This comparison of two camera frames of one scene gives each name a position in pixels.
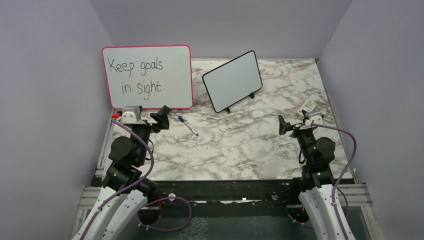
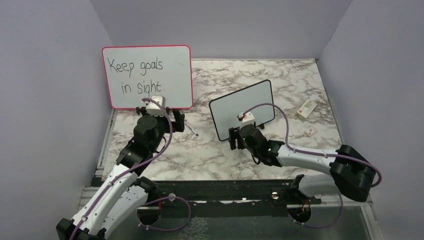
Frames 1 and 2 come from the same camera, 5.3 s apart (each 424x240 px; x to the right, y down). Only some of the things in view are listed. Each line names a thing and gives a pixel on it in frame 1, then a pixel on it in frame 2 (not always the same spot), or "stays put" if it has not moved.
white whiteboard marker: (188, 126) stays put
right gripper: (284, 126) to (234, 134)
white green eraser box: (309, 106) stays put
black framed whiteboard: (231, 82) to (225, 109)
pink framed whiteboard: (150, 76) stays put
